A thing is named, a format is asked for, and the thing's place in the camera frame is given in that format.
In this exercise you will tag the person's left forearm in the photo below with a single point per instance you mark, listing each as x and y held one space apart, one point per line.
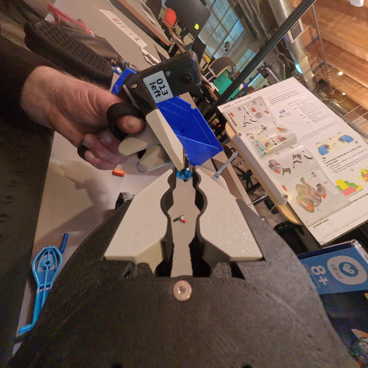
17 86

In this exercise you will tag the open instruction booklet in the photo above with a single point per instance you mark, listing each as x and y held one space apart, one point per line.
302 172

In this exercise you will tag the white instruction sheet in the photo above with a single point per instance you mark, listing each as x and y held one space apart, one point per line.
316 95

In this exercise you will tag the small blue toy pin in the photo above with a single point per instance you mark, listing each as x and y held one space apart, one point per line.
63 243

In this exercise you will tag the light blue stand rod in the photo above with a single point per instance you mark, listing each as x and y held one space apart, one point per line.
227 164

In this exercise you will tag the red tool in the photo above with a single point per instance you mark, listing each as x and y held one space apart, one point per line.
61 15

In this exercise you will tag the silver ventilation duct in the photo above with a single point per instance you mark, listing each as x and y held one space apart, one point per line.
290 34

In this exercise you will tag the green box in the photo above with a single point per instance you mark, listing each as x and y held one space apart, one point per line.
225 84

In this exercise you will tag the black perforated mat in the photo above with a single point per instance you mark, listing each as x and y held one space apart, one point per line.
72 54

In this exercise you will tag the translucent blue round toy stud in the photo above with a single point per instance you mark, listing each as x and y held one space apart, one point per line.
181 174

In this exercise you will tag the person's left hand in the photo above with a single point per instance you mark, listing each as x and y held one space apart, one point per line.
72 106

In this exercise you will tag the white paper sheet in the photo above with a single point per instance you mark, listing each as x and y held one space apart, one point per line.
123 26

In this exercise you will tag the small black white red connector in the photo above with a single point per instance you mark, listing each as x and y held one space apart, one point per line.
180 218

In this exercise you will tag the light blue toy frame piece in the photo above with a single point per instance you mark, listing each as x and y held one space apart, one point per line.
40 299

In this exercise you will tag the blue storage bin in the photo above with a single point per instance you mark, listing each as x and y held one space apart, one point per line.
189 126

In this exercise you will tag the dark blue toy kit box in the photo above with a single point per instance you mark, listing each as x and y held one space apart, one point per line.
339 270

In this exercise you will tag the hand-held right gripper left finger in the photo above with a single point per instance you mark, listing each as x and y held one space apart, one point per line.
138 227

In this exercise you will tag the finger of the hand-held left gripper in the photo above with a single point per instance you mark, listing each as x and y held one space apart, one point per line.
166 138

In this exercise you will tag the small orange toy piece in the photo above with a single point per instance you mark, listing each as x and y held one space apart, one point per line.
119 172

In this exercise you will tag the black pole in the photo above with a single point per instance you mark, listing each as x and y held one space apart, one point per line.
258 57

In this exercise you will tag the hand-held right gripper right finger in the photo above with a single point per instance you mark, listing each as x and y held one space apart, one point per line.
227 227

